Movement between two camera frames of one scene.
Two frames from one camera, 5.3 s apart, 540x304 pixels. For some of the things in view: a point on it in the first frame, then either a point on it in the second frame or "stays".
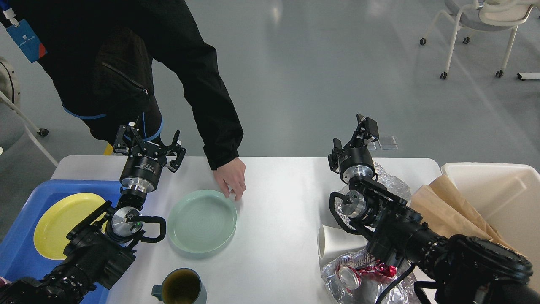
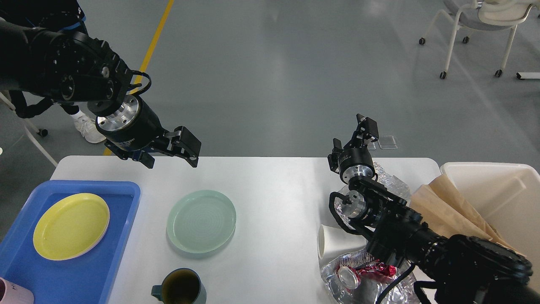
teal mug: x=181 y=286 stays
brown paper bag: x=444 y=210 stays
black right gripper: x=355 y=159 stays
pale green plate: x=202 y=221 stays
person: x=101 y=52 → x=19 y=20
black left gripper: x=142 y=169 → x=133 y=128
